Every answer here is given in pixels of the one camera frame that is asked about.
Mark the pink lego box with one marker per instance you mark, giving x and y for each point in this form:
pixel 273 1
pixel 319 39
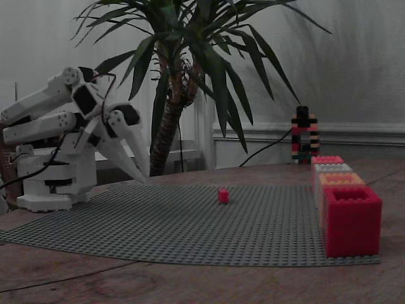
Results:
pixel 327 159

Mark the orange lego box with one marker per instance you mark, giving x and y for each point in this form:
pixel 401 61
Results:
pixel 326 181

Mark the small black camera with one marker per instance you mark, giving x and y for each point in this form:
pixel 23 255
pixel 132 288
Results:
pixel 302 111

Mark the small red brick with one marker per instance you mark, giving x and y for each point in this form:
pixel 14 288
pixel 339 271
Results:
pixel 223 196

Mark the red plastic object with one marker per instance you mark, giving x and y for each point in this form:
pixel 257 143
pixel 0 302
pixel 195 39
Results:
pixel 351 228

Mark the green yucca plant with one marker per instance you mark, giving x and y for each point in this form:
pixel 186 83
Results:
pixel 167 126

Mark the grey Lego baseplate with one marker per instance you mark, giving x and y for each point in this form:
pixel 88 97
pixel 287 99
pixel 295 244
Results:
pixel 190 228

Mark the white lego box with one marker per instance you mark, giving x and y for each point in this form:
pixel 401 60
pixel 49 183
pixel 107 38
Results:
pixel 332 168

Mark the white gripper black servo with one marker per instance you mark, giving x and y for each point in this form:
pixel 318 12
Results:
pixel 107 130

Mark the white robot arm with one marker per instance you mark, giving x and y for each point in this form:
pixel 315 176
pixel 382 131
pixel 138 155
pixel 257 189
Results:
pixel 41 98

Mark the multicolour Lego tower stand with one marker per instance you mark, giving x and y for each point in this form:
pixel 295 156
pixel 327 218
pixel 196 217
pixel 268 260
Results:
pixel 295 139

